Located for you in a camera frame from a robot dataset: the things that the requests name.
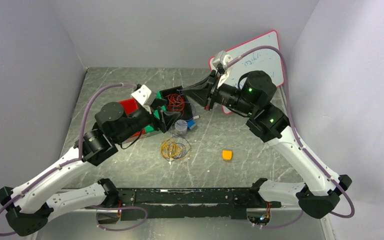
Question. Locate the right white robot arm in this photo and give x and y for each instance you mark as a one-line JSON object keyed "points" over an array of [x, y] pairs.
{"points": [[321, 188]]}

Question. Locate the red plastic bin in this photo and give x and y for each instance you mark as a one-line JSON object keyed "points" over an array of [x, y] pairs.
{"points": [[130, 105]]}

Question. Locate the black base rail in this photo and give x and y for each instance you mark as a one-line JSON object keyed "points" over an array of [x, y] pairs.
{"points": [[170, 203]]}

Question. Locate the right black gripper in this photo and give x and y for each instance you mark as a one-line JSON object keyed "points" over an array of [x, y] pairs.
{"points": [[205, 97]]}

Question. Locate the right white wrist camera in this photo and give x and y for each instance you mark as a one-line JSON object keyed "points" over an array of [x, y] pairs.
{"points": [[220, 62]]}

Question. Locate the white board with red frame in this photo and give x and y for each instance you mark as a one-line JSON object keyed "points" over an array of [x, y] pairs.
{"points": [[265, 60]]}

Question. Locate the clear round container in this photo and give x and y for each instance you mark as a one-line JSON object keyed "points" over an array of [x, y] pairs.
{"points": [[181, 127]]}

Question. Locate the green plastic bin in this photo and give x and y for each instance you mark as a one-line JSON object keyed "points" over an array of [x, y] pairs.
{"points": [[150, 128]]}

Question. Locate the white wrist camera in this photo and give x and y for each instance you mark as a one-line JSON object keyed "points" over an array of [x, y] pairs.
{"points": [[145, 97], [220, 62]]}

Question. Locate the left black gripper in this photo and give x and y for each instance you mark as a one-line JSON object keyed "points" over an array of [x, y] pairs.
{"points": [[166, 120]]}

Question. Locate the orange yellow block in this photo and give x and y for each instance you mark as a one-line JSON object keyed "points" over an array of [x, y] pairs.
{"points": [[227, 154]]}

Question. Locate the blue eraser block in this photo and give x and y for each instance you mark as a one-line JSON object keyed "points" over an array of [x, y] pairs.
{"points": [[191, 124]]}

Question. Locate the black plastic bin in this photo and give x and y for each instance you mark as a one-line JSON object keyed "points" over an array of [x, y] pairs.
{"points": [[178, 102]]}

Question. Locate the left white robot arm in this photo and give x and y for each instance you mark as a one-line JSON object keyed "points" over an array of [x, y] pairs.
{"points": [[30, 206]]}

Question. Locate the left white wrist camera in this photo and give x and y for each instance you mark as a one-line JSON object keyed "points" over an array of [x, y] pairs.
{"points": [[145, 97]]}

